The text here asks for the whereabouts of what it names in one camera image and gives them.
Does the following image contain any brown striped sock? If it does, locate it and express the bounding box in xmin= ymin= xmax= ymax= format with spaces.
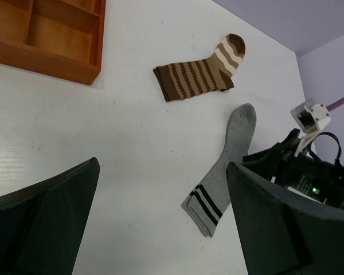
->
xmin=153 ymin=34 xmax=246 ymax=102

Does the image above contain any grey sock with black stripes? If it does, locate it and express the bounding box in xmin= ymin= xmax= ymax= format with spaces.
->
xmin=181 ymin=104 xmax=256 ymax=238

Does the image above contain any orange wooden compartment tray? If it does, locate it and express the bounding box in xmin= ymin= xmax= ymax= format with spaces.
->
xmin=0 ymin=0 xmax=106 ymax=85

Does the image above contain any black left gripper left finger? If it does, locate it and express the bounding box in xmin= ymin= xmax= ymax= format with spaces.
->
xmin=0 ymin=158 xmax=100 ymax=274

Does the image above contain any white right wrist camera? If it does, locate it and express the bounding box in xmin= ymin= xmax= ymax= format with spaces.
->
xmin=291 ymin=99 xmax=331 ymax=156

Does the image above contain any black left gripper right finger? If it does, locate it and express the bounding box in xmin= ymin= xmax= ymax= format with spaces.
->
xmin=226 ymin=162 xmax=344 ymax=274

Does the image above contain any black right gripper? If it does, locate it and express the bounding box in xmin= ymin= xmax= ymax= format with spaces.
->
xmin=243 ymin=128 xmax=344 ymax=210

